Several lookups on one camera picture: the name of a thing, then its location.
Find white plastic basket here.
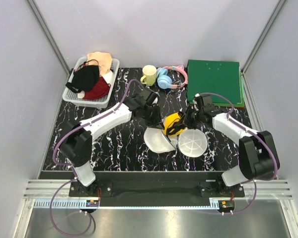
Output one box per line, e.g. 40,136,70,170
62,58,121,109

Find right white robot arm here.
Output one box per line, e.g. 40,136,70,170
179,93,280,197

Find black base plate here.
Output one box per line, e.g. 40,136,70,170
69,172,245,208

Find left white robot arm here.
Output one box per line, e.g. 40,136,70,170
58,88,164,196

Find beige bra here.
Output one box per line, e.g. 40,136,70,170
86,52,112,76

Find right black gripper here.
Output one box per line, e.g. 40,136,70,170
175,106,203,130

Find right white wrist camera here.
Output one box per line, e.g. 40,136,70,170
193,94,202,111

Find blue pink cat headphones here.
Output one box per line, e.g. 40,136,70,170
156,65,188,89

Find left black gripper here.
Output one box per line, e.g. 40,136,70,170
142,103,165,130

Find yellow bra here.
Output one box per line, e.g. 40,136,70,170
163,111,186,136

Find red lace bra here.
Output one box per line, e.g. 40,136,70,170
83,76,111,100

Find green folder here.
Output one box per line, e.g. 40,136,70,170
187,59,245,108

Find black bra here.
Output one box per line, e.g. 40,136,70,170
66,59,100,93

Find yellow mug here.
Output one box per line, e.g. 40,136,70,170
140,65,157,86

